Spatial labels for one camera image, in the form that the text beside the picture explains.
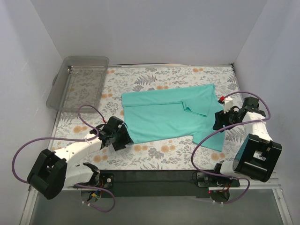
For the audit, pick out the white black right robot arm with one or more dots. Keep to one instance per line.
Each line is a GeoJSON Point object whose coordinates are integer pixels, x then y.
{"type": "Point", "coordinates": [258, 155]}

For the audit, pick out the clear plastic bin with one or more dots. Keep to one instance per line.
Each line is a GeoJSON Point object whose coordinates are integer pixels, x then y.
{"type": "Point", "coordinates": [80, 81]}

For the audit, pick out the teal t shirt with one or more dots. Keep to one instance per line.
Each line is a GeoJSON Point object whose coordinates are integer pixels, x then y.
{"type": "Point", "coordinates": [155, 115]}

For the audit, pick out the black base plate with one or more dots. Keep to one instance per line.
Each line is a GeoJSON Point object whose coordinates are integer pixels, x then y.
{"type": "Point", "coordinates": [157, 183]}

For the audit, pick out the floral patterned table mat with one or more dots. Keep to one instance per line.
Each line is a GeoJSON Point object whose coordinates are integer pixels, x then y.
{"type": "Point", "coordinates": [169, 154]}

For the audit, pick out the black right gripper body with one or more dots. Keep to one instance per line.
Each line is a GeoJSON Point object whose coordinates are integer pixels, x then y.
{"type": "Point", "coordinates": [219, 120]}

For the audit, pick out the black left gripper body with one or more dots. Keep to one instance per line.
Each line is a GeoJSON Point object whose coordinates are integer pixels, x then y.
{"type": "Point", "coordinates": [122, 139]}

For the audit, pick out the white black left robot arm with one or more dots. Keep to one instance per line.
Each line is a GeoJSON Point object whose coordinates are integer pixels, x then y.
{"type": "Point", "coordinates": [55, 170]}

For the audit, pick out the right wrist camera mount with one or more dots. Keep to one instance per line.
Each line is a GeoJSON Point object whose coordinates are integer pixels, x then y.
{"type": "Point", "coordinates": [227, 102]}

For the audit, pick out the aluminium frame rail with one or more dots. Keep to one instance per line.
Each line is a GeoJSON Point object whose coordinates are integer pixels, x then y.
{"type": "Point", "coordinates": [257, 207]}

